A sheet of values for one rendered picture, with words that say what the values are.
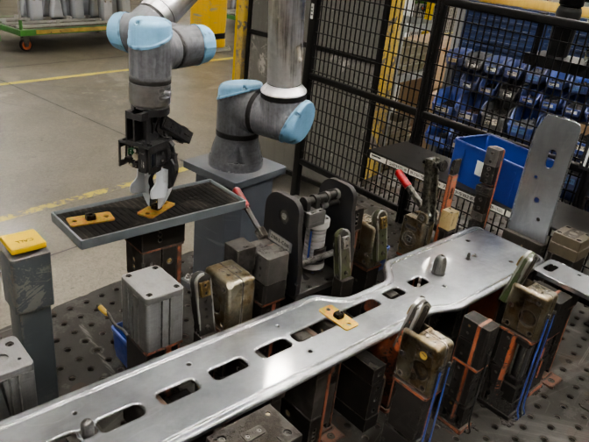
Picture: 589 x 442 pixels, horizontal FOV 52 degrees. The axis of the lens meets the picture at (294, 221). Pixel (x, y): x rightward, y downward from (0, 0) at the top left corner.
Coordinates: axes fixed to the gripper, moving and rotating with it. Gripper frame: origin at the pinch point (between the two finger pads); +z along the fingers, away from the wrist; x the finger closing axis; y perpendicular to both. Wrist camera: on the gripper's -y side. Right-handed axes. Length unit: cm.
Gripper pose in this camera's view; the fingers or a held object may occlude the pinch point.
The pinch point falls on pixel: (156, 199)
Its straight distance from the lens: 124.9
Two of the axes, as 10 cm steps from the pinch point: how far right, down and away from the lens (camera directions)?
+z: -1.0, 8.9, 4.4
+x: 9.1, 2.6, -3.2
